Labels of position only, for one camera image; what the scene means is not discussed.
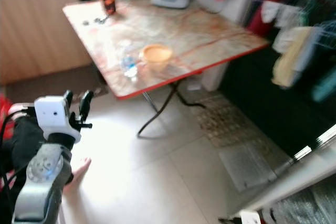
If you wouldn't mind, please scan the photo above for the clear water bottle white cap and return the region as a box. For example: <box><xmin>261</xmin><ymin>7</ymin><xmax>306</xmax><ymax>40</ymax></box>
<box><xmin>120</xmin><ymin>39</ymin><xmax>140</xmax><ymax>82</ymax></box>

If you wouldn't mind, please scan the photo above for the white fridge door liner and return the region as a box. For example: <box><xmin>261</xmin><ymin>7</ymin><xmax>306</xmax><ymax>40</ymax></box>
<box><xmin>236</xmin><ymin>124</ymin><xmax>336</xmax><ymax>219</ymax></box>

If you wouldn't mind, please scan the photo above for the red plastic stool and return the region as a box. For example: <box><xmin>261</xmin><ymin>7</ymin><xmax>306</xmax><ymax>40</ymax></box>
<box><xmin>0</xmin><ymin>95</ymin><xmax>14</xmax><ymax>130</ymax></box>

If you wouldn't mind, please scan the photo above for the wooden base cabinet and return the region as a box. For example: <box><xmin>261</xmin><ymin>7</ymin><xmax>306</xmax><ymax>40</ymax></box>
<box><xmin>0</xmin><ymin>0</ymin><xmax>92</xmax><ymax>86</ymax></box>

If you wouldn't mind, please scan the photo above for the orange bowl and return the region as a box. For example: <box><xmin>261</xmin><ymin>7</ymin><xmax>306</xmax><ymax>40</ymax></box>
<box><xmin>140</xmin><ymin>44</ymin><xmax>174</xmax><ymax>68</ymax></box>

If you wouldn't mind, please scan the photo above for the marble pattern folding table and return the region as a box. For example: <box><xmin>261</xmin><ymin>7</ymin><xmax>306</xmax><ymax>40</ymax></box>
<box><xmin>62</xmin><ymin>0</ymin><xmax>269</xmax><ymax>138</ymax></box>

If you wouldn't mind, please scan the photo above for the beige patterned floor mat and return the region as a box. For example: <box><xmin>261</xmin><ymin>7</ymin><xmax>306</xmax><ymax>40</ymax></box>
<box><xmin>189</xmin><ymin>92</ymin><xmax>260</xmax><ymax>148</ymax></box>

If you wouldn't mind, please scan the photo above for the red hanging cloth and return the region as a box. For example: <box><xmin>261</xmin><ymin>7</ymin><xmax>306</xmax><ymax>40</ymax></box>
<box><xmin>248</xmin><ymin>0</ymin><xmax>274</xmax><ymax>36</ymax></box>

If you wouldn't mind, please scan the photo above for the yellow hanging towel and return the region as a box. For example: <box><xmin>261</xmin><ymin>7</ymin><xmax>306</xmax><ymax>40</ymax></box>
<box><xmin>272</xmin><ymin>25</ymin><xmax>321</xmax><ymax>88</ymax></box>

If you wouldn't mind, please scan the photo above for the white hanging cloth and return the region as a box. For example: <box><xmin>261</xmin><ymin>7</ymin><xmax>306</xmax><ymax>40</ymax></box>
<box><xmin>262</xmin><ymin>0</ymin><xmax>305</xmax><ymax>28</ymax></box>

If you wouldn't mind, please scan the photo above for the silver bubble foil bag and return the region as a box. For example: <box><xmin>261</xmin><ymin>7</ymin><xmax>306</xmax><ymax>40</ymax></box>
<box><xmin>273</xmin><ymin>174</ymin><xmax>336</xmax><ymax>224</ymax></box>

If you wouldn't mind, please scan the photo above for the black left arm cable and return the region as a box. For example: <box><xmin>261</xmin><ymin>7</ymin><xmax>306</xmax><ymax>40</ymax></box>
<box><xmin>3</xmin><ymin>106</ymin><xmax>36</xmax><ymax>193</ymax></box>

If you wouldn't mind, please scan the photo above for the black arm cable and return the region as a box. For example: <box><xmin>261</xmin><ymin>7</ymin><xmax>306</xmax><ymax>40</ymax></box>
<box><xmin>3</xmin><ymin>106</ymin><xmax>36</xmax><ymax>193</ymax></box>
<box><xmin>218</xmin><ymin>215</ymin><xmax>240</xmax><ymax>223</ymax></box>

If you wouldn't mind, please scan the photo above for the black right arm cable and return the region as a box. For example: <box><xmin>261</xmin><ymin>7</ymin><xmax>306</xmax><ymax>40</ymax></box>
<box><xmin>218</xmin><ymin>215</ymin><xmax>240</xmax><ymax>223</ymax></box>

